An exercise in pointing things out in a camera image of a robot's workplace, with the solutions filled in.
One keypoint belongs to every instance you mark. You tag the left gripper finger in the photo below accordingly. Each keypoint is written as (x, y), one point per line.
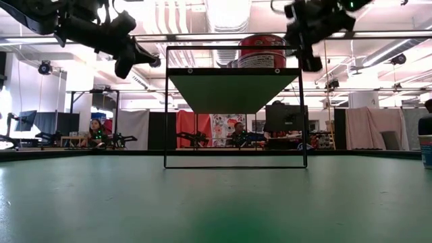
(124, 65)
(143, 55)

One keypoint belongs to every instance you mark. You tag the red-label seafood can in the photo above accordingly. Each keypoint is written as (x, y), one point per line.
(261, 42)

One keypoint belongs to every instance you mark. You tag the gold-lid pink salmon can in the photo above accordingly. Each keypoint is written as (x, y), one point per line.
(427, 152)

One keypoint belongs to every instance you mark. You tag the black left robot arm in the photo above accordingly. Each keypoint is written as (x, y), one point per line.
(27, 13)

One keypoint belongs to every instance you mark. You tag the black ceiling spotlight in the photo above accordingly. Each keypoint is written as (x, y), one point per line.
(332, 84)
(399, 59)
(157, 62)
(45, 67)

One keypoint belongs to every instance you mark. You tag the white curtain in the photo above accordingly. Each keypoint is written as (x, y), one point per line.
(133, 125)

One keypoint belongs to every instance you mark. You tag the person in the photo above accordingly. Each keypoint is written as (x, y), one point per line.
(239, 130)
(96, 131)
(426, 121)

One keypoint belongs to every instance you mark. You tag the black panel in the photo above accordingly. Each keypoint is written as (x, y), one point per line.
(157, 130)

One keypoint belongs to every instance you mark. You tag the black monitor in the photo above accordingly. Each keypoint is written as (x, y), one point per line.
(67, 122)
(287, 118)
(25, 120)

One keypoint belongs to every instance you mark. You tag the red curtain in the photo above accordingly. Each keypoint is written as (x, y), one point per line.
(189, 125)

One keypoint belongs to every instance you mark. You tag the light wooden rack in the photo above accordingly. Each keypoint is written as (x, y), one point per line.
(72, 138)

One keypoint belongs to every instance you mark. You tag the floral poster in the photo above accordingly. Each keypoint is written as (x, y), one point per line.
(224, 125)

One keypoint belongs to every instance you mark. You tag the beige curtain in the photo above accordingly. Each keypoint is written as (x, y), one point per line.
(371, 125)

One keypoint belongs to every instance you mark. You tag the green table mat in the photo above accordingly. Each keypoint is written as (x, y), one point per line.
(216, 209)

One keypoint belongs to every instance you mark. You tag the black metal frame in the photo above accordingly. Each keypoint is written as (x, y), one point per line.
(116, 108)

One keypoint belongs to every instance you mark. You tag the black ceiling light rail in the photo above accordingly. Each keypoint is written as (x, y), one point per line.
(202, 36)

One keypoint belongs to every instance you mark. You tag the silver ventilation duct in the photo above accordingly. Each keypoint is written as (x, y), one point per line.
(227, 20)

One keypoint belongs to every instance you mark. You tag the wooden shelf with black frame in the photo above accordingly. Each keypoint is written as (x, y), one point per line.
(233, 94)

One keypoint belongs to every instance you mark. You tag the black table frame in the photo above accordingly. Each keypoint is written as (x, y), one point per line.
(20, 156)

